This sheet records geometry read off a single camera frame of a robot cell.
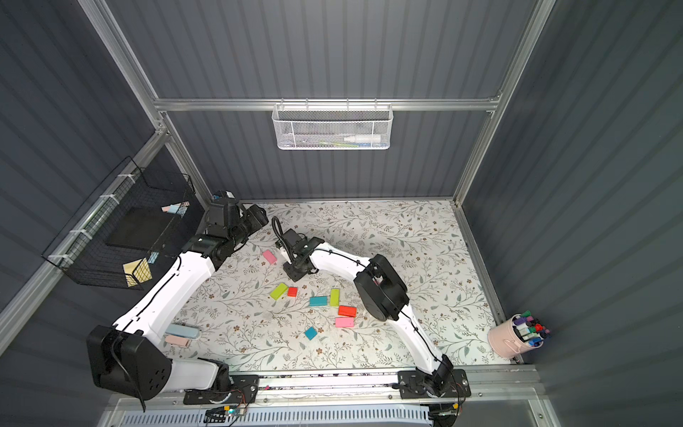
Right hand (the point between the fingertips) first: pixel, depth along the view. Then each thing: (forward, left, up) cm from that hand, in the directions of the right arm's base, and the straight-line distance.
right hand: (292, 273), depth 94 cm
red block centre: (-12, -20, -4) cm, 23 cm away
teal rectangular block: (-8, -10, -4) cm, 13 cm away
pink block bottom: (-16, -19, -3) cm, 25 cm away
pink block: (+9, +11, -3) cm, 15 cm away
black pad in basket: (0, +38, +26) cm, 46 cm away
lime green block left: (-5, +4, -3) cm, 8 cm away
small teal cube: (-19, -8, -4) cm, 21 cm away
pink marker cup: (-22, -68, +7) cm, 72 cm away
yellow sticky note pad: (-16, +28, +30) cm, 44 cm away
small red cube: (-5, 0, -4) cm, 6 cm away
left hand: (+7, +7, +23) cm, 25 cm away
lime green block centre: (-7, -15, -4) cm, 17 cm away
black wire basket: (-12, +44, +31) cm, 55 cm away
